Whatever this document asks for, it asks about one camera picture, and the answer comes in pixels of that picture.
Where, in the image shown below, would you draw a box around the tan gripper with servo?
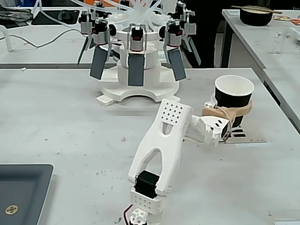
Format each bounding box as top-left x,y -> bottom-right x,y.
202,100 -> 253,122

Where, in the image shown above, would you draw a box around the black paper cup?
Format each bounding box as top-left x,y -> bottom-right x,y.
214,75 -> 255,128

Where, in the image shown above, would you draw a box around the printed paper mat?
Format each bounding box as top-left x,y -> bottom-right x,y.
217,124 -> 268,144

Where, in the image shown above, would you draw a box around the dark grey dispenser paddle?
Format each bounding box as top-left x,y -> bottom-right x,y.
77,35 -> 94,65
90,45 -> 106,81
127,53 -> 145,87
184,35 -> 202,68
167,48 -> 188,82

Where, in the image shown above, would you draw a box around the white dispenser carousel base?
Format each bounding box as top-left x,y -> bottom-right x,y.
96,30 -> 181,106

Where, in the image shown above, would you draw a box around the black red dispenser valve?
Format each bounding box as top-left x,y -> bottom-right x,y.
90,18 -> 118,46
159,20 -> 185,47
174,1 -> 197,37
126,22 -> 147,53
78,10 -> 93,36

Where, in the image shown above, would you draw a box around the black bowl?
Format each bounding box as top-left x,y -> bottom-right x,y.
239,6 -> 274,26

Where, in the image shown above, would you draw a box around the wooden chopsticks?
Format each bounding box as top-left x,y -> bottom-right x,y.
231,4 -> 284,14

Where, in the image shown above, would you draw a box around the orange packet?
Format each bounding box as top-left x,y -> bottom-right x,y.
273,15 -> 300,24

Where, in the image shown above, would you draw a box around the translucent tube bundle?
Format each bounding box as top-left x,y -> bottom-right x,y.
32,0 -> 179,31

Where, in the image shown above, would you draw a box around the white paper sheet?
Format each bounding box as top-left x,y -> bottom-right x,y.
274,219 -> 300,225

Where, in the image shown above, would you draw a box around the black flat pad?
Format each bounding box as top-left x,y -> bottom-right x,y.
31,10 -> 80,26

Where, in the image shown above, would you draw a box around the dark grey tray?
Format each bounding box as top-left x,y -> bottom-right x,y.
0,164 -> 54,225

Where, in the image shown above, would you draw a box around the grey crumpled cloth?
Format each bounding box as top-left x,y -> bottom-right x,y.
0,6 -> 33,29

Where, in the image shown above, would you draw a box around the gripper servo cable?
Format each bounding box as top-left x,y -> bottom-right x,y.
217,106 -> 235,143

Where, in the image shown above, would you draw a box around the red black arm cable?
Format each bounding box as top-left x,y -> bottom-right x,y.
123,203 -> 136,225

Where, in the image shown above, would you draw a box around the white frame stand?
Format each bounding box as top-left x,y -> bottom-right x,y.
0,24 -> 13,53

